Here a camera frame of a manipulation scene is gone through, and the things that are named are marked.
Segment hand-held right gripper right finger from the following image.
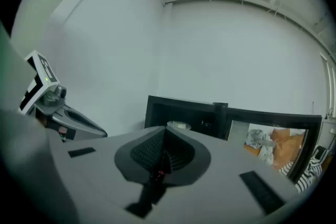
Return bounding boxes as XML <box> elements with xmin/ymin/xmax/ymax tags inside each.
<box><xmin>146</xmin><ymin>125</ymin><xmax>302</xmax><ymax>224</ymax></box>

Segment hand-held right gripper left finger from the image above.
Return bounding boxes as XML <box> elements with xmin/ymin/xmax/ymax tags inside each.
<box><xmin>46</xmin><ymin>125</ymin><xmax>166</xmax><ymax>224</ymax></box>

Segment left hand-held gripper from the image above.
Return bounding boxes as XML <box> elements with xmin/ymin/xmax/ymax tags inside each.
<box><xmin>17</xmin><ymin>49</ymin><xmax>108</xmax><ymax>143</ymax></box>

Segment white plate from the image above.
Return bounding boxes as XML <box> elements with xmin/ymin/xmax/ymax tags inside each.
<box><xmin>167</xmin><ymin>120</ymin><xmax>192</xmax><ymax>131</ymax></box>

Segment black glass door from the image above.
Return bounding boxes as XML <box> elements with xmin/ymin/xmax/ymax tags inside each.
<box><xmin>220</xmin><ymin>106</ymin><xmax>323</xmax><ymax>184</ymax></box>

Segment orange pillow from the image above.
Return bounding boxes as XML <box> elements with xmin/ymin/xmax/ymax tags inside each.
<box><xmin>244</xmin><ymin>143</ymin><xmax>263</xmax><ymax>157</ymax></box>
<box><xmin>270</xmin><ymin>127</ymin><xmax>307</xmax><ymax>170</ymax></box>

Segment gray crumpled cloth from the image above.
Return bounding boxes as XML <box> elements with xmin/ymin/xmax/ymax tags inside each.
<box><xmin>245</xmin><ymin>129</ymin><xmax>276</xmax><ymax>165</ymax></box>

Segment black white striped cloth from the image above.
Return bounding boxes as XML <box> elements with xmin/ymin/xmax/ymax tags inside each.
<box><xmin>278</xmin><ymin>146</ymin><xmax>331</xmax><ymax>194</ymax></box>

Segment white window frame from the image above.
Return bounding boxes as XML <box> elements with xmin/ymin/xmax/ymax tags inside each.
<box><xmin>319</xmin><ymin>51</ymin><xmax>336</xmax><ymax>116</ymax></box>

